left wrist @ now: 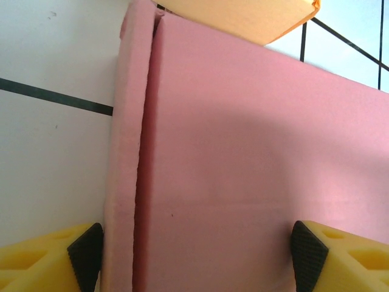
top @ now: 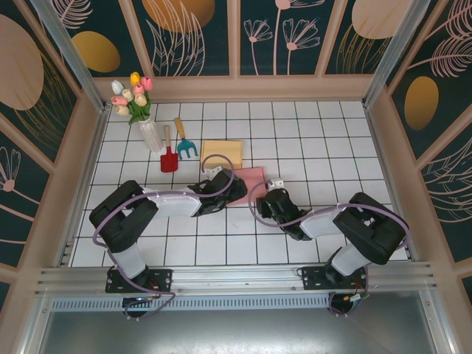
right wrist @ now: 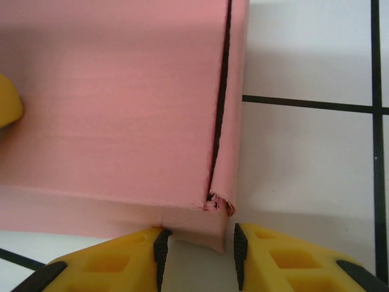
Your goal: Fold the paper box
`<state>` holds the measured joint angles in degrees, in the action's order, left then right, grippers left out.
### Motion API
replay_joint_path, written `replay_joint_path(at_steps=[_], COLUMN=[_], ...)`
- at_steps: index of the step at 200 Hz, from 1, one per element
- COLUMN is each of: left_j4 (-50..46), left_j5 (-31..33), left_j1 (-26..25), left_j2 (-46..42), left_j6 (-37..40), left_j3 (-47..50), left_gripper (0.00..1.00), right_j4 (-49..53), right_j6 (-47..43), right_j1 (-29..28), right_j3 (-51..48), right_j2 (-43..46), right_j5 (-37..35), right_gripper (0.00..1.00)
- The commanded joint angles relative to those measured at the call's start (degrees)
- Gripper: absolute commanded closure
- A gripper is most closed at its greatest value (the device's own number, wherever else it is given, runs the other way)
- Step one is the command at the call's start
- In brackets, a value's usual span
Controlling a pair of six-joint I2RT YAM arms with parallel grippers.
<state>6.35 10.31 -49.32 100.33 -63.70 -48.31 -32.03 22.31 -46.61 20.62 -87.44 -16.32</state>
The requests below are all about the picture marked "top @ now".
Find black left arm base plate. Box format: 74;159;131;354
105;268;174;294

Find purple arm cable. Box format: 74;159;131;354
91;153;237;320
249;179;411;318

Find green circuit board with wires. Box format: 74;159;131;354
342;289;372;307

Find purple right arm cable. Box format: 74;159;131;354
249;179;411;318

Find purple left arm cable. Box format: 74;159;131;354
91;153;237;320

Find aluminium frame post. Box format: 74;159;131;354
363;0;428;108
31;0;110;114

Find red toy shovel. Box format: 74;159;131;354
159;125;180;173

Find pink paper box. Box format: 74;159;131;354
225;166;268;208

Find aluminium mounting rail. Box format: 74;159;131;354
35;260;440;296

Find teal toy rake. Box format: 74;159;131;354
173;117;199;161

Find yellow paper box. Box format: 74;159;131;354
200;139;244;173

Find green tulip stems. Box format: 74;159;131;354
127;91;153;126

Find slotted metal cable duct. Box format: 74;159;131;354
49;296;331;310

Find aluminium side rail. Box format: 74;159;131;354
55;105;111;268
363;105;420;261

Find white ribbed vase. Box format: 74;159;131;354
138;117;164;153

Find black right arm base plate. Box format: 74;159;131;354
301;265;369;292

